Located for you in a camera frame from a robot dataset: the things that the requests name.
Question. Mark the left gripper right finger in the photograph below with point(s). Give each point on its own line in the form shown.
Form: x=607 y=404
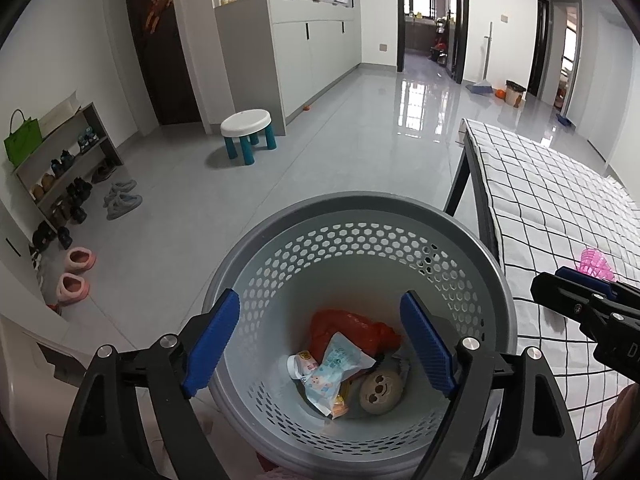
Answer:
x=506 y=418

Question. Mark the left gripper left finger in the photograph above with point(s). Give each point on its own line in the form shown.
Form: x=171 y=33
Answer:
x=104 y=436

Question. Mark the beige plush monkey face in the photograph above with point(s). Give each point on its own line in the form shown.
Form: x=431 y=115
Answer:
x=380 y=392

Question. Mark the red plastic bag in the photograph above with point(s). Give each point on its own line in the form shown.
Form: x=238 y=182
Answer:
x=372 y=338

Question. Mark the baby wipes packet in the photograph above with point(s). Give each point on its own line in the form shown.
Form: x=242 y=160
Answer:
x=341 y=361

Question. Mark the yellow plastic ring lid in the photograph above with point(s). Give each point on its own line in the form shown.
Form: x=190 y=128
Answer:
x=341 y=400

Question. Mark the pink snack wrapper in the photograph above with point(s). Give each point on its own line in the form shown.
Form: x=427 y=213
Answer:
x=300 y=365

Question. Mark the small trash bin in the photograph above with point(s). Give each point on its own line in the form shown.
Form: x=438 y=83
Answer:
x=514 y=93

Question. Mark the pink plastic fan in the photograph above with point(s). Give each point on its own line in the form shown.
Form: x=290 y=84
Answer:
x=593 y=263

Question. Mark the white checkered mattress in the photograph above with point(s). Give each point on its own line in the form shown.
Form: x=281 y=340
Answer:
x=545 y=209

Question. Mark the pink slipper near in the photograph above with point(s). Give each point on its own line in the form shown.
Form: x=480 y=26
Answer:
x=71 y=289

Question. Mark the pink slipper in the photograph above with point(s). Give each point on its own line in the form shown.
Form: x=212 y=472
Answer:
x=79 y=260
x=71 y=289

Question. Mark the dark grey cloth scrap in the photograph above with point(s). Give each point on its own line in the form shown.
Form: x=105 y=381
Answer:
x=397 y=362

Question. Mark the pink slipper far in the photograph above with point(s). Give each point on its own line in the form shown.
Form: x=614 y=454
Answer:
x=79 y=260

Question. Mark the grey perforated laundry basket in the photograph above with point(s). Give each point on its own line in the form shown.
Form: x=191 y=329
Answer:
x=340 y=264

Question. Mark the grey sneakers pair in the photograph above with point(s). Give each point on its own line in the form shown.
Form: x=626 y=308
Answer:
x=120 y=199

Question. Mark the blue dustpan with broom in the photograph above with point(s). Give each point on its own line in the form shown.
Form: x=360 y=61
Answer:
x=482 y=86

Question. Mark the shoe rack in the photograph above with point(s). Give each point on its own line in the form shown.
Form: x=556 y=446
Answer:
x=60 y=169

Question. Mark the green handbag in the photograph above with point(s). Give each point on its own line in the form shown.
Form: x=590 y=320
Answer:
x=23 y=140

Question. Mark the white stool teal legs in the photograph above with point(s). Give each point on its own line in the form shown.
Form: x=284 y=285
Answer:
x=245 y=127

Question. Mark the grey sideboard cabinet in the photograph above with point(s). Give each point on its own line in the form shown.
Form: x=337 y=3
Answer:
x=281 y=55

